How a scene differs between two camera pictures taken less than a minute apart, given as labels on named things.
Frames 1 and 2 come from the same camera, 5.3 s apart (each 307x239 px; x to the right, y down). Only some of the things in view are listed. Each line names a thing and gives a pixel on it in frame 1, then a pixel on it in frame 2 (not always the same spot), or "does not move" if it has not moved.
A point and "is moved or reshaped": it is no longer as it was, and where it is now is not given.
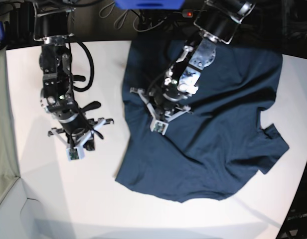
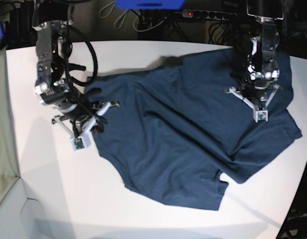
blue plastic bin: (132, 4) does not move
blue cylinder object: (1, 29) does not move
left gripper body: (164, 111) → (256, 96)
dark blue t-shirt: (212, 150) is moved or reshaped
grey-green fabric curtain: (6, 173) does not move
